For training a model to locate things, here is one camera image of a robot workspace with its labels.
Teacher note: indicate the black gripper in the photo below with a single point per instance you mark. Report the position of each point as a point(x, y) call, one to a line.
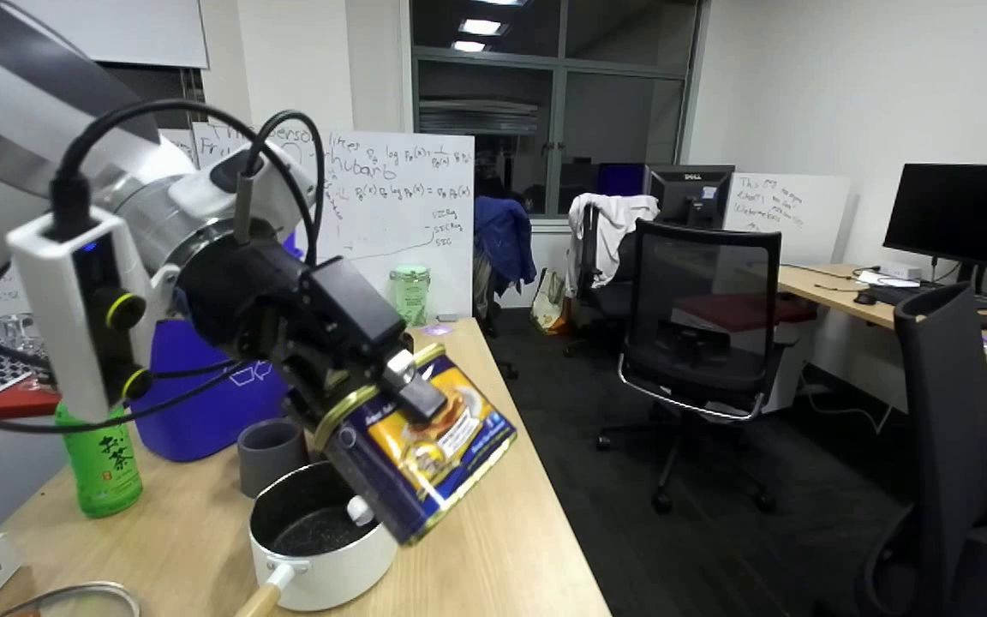
point(276, 308)

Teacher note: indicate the yellow labelled meat can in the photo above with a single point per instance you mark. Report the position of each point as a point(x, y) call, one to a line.
point(448, 438)

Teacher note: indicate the glass pot lid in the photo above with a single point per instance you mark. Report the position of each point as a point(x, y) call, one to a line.
point(60, 590)

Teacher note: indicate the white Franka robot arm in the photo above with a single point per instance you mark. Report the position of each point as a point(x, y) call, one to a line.
point(164, 190)

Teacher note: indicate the grey cup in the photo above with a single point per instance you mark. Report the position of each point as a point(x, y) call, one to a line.
point(269, 462)

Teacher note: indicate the pale green bottle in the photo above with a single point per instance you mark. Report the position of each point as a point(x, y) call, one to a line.
point(411, 297)

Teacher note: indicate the blue plastic waste bin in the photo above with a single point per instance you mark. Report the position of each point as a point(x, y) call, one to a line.
point(209, 411)

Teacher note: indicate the yellow bag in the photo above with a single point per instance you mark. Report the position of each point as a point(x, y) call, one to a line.
point(549, 305)

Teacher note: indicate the blue jacket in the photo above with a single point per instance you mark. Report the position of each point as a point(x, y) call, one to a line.
point(504, 241)

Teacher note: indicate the green bottle white cap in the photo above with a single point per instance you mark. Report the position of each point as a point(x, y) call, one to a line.
point(101, 467)

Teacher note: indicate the white cloth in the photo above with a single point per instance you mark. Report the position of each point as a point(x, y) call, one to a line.
point(617, 218)

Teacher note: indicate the black mesh office chair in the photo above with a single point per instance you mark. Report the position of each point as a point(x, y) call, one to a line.
point(703, 308)

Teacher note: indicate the red flat board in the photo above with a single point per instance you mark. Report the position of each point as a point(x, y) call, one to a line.
point(3, 401)

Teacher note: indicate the black computer monitor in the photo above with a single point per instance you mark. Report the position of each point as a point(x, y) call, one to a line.
point(691, 196)
point(960, 218)

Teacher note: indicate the ceiling light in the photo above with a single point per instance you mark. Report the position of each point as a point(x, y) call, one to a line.
point(482, 25)
point(469, 44)

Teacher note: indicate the small whiteboard with writing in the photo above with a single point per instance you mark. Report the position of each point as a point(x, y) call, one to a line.
point(790, 209)

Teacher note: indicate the wooden office desk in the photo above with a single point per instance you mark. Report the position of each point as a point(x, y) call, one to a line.
point(848, 291)

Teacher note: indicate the black keyboard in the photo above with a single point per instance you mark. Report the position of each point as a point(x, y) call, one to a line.
point(889, 291)

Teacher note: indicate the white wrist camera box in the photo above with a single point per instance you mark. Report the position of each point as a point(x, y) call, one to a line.
point(53, 308)

